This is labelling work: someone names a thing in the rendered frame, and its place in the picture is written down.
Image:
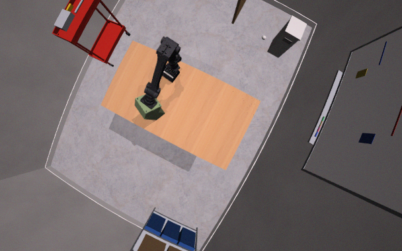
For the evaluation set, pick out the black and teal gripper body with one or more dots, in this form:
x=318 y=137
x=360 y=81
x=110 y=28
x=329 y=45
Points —
x=174 y=68

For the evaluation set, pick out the black control desk with knobs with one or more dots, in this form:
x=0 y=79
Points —
x=169 y=74

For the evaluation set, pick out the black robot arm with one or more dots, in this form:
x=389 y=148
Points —
x=168 y=49

